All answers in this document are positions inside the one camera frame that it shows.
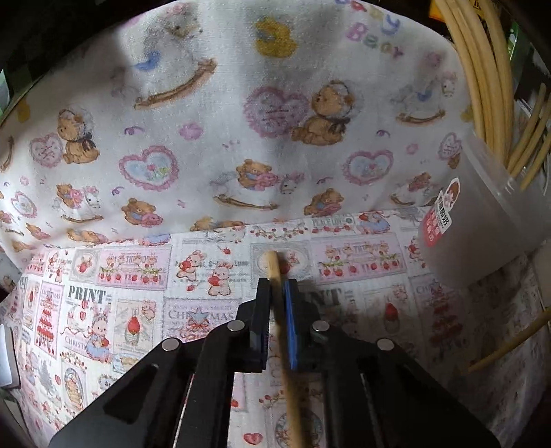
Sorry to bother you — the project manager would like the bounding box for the white desk lamp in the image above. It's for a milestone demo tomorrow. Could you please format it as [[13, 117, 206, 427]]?
[[0, 323, 20, 390]]

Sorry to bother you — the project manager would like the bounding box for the strawberry print cloth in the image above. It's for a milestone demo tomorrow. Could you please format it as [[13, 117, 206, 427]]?
[[0, 207, 551, 448]]

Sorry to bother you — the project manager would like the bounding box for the chopsticks pair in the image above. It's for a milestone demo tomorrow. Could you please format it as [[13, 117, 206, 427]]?
[[434, 0, 493, 145]]

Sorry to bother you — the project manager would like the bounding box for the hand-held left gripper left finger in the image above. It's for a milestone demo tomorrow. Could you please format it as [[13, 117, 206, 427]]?
[[49, 278, 272, 448]]

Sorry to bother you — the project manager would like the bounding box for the translucent plastic cup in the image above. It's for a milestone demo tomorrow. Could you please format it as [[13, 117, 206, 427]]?
[[417, 133, 551, 289]]

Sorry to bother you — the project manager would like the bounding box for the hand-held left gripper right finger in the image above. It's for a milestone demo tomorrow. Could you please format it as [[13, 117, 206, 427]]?
[[282, 278, 502, 448]]

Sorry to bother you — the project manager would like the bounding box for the bear print cloth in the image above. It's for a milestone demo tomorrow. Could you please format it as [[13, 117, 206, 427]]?
[[0, 0, 474, 259]]

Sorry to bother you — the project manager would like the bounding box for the light bamboo chopstick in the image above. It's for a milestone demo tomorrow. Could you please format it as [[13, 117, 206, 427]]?
[[482, 0, 516, 166], [467, 308, 551, 373], [507, 83, 547, 171], [262, 251, 308, 448], [445, 0, 500, 151], [512, 116, 551, 177], [456, 0, 506, 160], [520, 138, 551, 191]]

